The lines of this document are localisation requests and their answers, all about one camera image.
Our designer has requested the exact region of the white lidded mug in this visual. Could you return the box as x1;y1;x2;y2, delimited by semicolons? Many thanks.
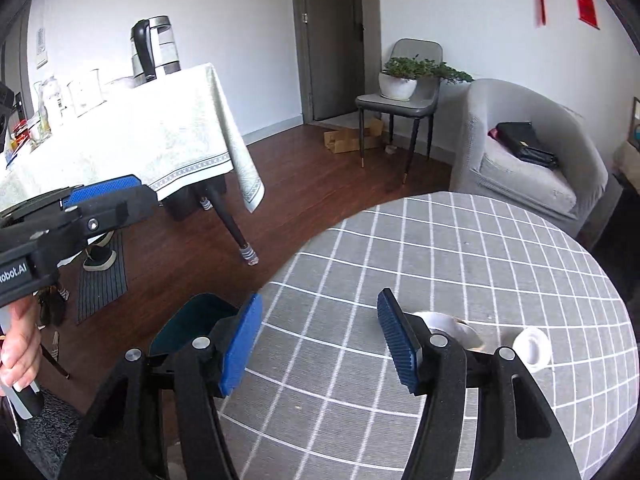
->
67;67;106;116

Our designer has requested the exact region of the glass jar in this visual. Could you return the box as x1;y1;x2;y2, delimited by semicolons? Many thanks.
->
37;76;66;128

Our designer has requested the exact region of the brown door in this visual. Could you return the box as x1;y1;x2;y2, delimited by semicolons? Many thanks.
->
0;10;33;126

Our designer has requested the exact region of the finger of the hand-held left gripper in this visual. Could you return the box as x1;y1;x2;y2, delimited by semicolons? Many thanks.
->
0;174;145;229
0;184;160;266

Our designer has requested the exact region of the black handbag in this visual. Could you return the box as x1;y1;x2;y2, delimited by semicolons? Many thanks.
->
495;121;561;171

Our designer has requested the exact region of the black sneaker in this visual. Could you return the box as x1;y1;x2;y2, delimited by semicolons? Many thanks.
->
82;245;117;272

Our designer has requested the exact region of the red tin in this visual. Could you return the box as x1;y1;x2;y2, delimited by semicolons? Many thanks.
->
12;120;36;151

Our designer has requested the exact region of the potted green plant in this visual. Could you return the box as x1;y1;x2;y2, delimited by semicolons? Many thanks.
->
378;55;474;102

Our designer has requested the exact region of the red wall scroll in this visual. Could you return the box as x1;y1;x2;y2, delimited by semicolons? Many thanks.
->
571;0;601;30

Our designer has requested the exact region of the white bowl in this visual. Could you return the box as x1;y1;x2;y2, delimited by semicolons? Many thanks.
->
411;311;485;352

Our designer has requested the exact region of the small white cup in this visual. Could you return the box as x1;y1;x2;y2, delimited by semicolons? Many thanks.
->
512;327;552;374

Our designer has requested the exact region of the dark teal waste bin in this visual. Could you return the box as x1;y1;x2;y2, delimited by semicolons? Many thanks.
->
149;293;240;361

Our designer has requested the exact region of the dark grey door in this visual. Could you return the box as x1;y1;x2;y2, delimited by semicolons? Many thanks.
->
290;0;382;123

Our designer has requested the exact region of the round table checked cloth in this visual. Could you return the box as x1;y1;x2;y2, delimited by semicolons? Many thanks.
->
215;191;638;480

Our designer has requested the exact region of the grey armchair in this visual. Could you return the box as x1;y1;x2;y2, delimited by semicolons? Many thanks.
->
450;78;610;236

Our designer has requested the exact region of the person's left hand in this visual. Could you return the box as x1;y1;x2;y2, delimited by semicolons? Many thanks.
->
0;292;45;397

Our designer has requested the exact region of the flat cardboard box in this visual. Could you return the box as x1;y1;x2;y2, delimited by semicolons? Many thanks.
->
324;117;386;155

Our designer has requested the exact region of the grey dining chair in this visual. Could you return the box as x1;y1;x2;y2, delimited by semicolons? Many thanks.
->
355;38;445;184

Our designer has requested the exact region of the dark side cabinet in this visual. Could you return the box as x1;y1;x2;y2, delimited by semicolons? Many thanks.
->
595;140;640;261

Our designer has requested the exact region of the dark striped floor mat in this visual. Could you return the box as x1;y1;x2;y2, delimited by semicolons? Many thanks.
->
76;232;129;325

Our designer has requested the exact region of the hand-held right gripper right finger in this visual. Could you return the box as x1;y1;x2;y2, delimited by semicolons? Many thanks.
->
376;287;588;480

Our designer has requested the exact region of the glass electric kettle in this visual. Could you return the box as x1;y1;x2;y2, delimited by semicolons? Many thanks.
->
131;16;182;83

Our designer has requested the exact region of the pale green patterned tablecloth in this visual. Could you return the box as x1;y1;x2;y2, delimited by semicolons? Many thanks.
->
0;62;266;213

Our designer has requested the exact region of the clear plastic container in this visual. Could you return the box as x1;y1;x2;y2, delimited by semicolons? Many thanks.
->
102;75;138;93

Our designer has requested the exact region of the grey shaggy rug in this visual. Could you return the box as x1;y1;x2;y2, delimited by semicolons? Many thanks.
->
20;395;83;467

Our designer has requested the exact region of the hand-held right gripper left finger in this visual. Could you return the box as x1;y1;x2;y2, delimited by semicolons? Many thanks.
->
57;293;264;480

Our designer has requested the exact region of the dark wooden table leg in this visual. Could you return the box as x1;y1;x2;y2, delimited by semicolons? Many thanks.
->
207;187;251;251

